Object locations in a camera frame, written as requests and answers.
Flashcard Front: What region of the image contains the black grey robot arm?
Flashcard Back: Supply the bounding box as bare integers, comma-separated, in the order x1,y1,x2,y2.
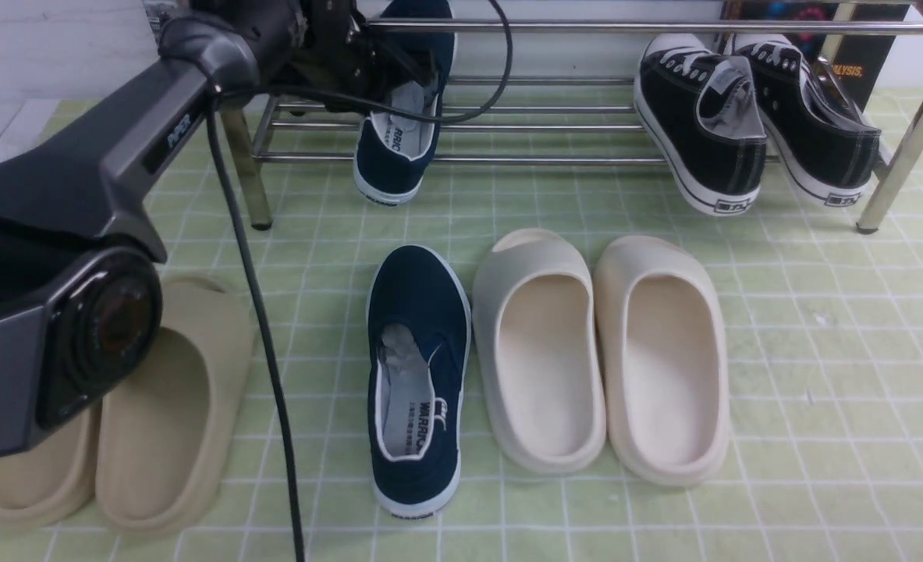
0,1,438,458

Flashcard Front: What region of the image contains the metal shoe rack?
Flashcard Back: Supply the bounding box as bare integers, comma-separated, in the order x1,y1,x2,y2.
219,17,923,235

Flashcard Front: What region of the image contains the cream foam slide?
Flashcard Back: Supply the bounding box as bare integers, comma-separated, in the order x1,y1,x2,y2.
472,228,606,475
593,236,731,487

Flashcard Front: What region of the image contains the tan foam slide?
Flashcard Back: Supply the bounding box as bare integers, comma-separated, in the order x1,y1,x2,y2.
0,405,101,528
96,275,257,535

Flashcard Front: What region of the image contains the navy slip-on shoe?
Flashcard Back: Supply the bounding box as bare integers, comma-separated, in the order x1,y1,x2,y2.
365,245,471,520
353,32,457,206

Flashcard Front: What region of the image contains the left black canvas sneaker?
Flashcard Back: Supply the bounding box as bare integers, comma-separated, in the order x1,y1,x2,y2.
633,34,768,216

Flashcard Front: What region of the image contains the right cream foam slide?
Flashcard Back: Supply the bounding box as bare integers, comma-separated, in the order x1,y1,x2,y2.
593,236,731,487

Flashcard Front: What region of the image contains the black canvas sneaker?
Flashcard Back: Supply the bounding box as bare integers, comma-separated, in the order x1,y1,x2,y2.
731,34,881,208
633,34,768,216

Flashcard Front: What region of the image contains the left cream foam slide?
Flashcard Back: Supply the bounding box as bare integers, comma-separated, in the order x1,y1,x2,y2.
472,228,606,475

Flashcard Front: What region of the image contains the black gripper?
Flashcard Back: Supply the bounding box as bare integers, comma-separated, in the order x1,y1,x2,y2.
277,1,439,116

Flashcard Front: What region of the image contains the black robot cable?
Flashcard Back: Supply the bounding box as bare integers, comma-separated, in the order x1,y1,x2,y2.
205,0,514,562

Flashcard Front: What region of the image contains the right black canvas sneaker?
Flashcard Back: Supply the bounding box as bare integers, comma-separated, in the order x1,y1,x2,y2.
731,34,881,208

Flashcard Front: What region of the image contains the dark poster board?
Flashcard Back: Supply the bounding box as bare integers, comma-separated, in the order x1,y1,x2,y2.
721,1,908,110

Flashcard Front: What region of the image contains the left tan foam slide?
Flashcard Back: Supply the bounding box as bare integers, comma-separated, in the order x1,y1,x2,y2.
0,405,101,528

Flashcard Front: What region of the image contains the right tan foam slide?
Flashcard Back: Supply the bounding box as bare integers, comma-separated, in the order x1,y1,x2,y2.
96,275,257,535

